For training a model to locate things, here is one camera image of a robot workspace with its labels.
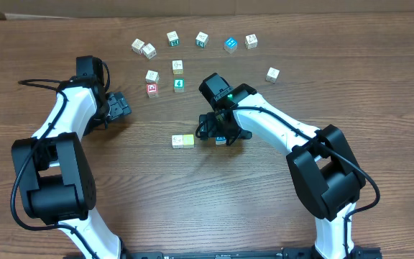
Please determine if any blue X wooden block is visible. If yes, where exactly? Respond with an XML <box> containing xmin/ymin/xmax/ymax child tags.
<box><xmin>216</xmin><ymin>137</ymin><xmax>226</xmax><ymax>145</ymax></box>

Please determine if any yellow top wooden block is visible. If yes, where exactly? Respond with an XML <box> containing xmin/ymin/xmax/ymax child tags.
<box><xmin>183</xmin><ymin>134</ymin><xmax>195</xmax><ymax>148</ymax></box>

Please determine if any green L wooden block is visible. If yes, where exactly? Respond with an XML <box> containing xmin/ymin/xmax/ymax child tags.
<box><xmin>172</xmin><ymin>135</ymin><xmax>183</xmax><ymax>149</ymax></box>

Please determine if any green top wooden block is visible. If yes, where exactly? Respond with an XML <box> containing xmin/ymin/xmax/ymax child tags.
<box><xmin>174</xmin><ymin>78</ymin><xmax>185</xmax><ymax>93</ymax></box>

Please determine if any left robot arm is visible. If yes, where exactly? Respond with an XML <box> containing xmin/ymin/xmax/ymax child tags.
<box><xmin>10</xmin><ymin>55</ymin><xmax>132</xmax><ymax>258</ymax></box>

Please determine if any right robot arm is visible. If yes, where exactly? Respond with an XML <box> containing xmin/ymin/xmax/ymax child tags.
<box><xmin>195</xmin><ymin>73</ymin><xmax>366</xmax><ymax>258</ymax></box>

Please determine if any red top wooden block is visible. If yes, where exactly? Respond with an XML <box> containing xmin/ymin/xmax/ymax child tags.
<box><xmin>147</xmin><ymin>83</ymin><xmax>159</xmax><ymax>98</ymax></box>

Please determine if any plain block above red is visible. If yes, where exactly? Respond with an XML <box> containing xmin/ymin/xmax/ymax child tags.
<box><xmin>145</xmin><ymin>70</ymin><xmax>160</xmax><ymax>83</ymax></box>

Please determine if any plain wooden block far left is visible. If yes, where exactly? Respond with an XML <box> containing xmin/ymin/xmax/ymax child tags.
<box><xmin>131</xmin><ymin>38</ymin><xmax>145</xmax><ymax>55</ymax></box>

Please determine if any plain wooden block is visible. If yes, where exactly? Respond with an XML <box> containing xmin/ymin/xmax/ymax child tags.
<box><xmin>245</xmin><ymin>34</ymin><xmax>258</xmax><ymax>50</ymax></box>
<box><xmin>167</xmin><ymin>31</ymin><xmax>180</xmax><ymax>47</ymax></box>
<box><xmin>131</xmin><ymin>38</ymin><xmax>145</xmax><ymax>55</ymax></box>
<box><xmin>142</xmin><ymin>43</ymin><xmax>157</xmax><ymax>60</ymax></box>

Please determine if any yellow sided wooden block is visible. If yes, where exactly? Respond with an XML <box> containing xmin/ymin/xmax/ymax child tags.
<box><xmin>172</xmin><ymin>60</ymin><xmax>184</xmax><ymax>75</ymax></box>

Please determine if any plain block far right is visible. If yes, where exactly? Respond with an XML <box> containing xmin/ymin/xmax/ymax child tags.
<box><xmin>265</xmin><ymin>67</ymin><xmax>280</xmax><ymax>83</ymax></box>

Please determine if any blue top wooden block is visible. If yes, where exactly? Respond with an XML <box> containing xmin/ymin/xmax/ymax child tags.
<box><xmin>224</xmin><ymin>37</ymin><xmax>238</xmax><ymax>54</ymax></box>

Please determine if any teal sided wooden block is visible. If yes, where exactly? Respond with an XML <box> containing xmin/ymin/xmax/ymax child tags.
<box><xmin>195</xmin><ymin>32</ymin><xmax>208</xmax><ymax>48</ymax></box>

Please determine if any plain wooden block top right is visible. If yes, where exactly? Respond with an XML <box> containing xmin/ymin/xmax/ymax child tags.
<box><xmin>245</xmin><ymin>34</ymin><xmax>258</xmax><ymax>50</ymax></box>

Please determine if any cardboard back wall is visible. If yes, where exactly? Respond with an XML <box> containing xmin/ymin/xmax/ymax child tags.
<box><xmin>0</xmin><ymin>0</ymin><xmax>414</xmax><ymax>20</ymax></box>

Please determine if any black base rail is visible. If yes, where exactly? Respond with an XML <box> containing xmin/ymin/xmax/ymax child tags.
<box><xmin>120</xmin><ymin>246</ymin><xmax>383</xmax><ymax>259</ymax></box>

